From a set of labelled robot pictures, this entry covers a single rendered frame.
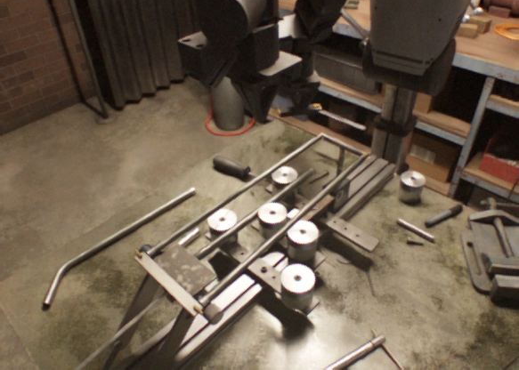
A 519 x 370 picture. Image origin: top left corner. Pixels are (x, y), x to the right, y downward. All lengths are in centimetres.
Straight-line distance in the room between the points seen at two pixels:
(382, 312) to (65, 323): 52
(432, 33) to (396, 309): 65
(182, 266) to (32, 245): 177
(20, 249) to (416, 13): 200
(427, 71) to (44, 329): 100
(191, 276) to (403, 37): 80
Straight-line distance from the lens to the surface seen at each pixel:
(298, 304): 61
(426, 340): 69
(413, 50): 109
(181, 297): 51
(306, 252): 66
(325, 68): 229
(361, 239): 73
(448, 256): 81
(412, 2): 106
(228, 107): 261
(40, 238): 228
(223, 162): 92
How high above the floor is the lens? 146
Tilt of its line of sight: 39 degrees down
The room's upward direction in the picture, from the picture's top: 2 degrees counter-clockwise
